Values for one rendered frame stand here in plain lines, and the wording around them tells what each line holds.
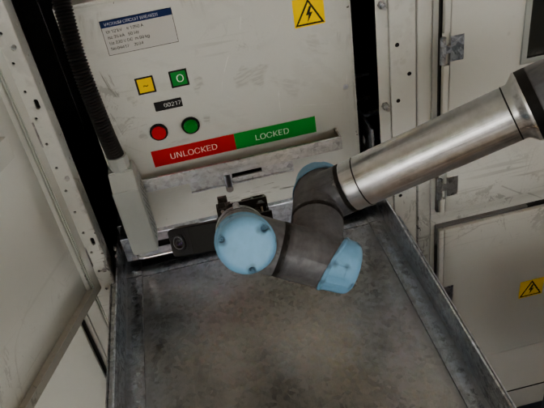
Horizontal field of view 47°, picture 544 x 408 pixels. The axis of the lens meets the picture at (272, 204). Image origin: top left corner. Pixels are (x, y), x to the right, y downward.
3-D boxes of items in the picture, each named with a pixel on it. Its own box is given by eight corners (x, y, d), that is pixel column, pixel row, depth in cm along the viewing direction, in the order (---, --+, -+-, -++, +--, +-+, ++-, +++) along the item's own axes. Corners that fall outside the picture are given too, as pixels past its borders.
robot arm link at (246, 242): (273, 286, 77) (206, 268, 76) (265, 269, 88) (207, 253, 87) (290, 226, 76) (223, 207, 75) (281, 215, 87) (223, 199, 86)
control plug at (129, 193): (159, 251, 116) (133, 174, 106) (133, 257, 116) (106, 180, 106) (157, 226, 123) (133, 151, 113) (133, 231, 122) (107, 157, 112)
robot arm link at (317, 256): (363, 214, 87) (289, 193, 86) (367, 270, 78) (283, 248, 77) (344, 252, 92) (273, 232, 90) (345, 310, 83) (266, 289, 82)
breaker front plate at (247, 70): (362, 190, 130) (346, -45, 102) (135, 242, 127) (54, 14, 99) (360, 187, 131) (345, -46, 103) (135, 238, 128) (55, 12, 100)
